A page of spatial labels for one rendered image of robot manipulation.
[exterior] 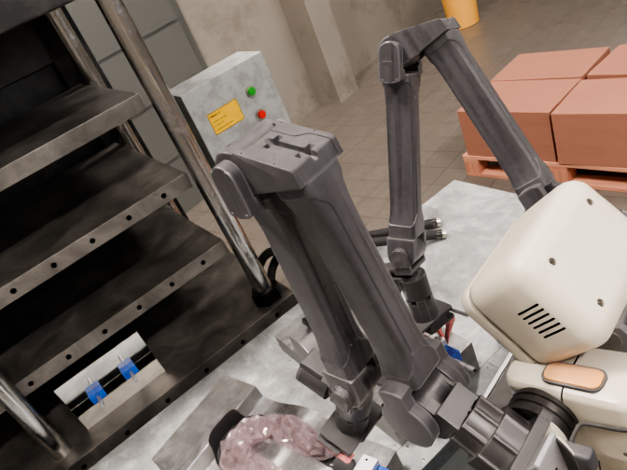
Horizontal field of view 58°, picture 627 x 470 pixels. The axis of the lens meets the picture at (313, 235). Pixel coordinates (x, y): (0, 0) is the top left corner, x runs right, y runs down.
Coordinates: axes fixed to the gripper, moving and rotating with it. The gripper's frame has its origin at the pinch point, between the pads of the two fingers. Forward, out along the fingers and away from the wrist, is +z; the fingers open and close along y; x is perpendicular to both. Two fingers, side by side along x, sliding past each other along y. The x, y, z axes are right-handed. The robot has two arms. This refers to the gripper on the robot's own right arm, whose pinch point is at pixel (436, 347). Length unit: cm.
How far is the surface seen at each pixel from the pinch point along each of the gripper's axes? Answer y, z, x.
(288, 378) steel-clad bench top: 21.7, 11.7, -38.6
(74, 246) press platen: 48, -38, -77
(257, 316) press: 13, 10, -72
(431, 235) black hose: -40, 5, -42
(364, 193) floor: -136, 69, -223
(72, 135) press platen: 33, -63, -78
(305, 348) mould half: 17.5, -0.5, -28.0
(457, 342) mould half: -6.2, 3.8, -0.7
